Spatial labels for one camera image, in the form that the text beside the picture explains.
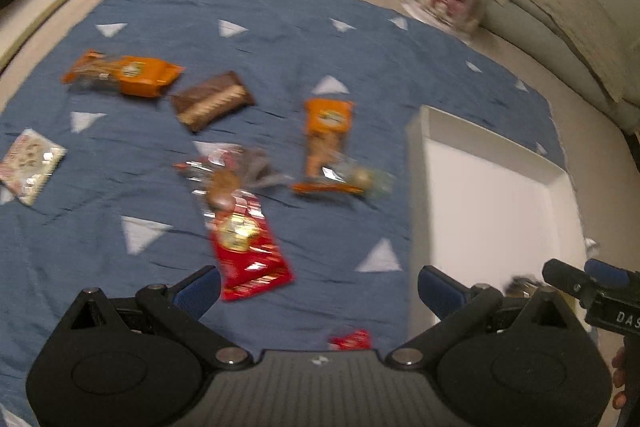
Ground orange snack packet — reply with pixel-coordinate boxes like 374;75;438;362
61;50;187;98
291;98;367;198

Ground beige textured duvet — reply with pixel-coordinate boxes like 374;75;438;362
514;0;640;104

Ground brown chocolate bar packet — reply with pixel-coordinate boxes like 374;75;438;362
171;71;256;131

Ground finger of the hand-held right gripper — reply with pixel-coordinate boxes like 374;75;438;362
542;259;592;304
586;258;640;292

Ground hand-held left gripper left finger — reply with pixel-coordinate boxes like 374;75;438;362
62;266;253;370

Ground white and pink snack packet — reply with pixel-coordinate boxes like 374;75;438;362
0;128;68;206

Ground blue triangle-print blanket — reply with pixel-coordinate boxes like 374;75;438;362
0;0;568;427

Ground small red snack packet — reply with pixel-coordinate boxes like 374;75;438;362
327;329;373;353

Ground clear wrapped candy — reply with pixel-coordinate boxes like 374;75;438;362
327;154;397;201

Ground person's right hand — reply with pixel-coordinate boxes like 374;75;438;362
611;347;629;404

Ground white cardboard box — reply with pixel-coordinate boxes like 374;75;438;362
405;104;588;333

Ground grey comforter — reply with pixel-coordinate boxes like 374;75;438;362
390;0;640;135

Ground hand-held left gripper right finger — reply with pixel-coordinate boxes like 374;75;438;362
387;266;581;370

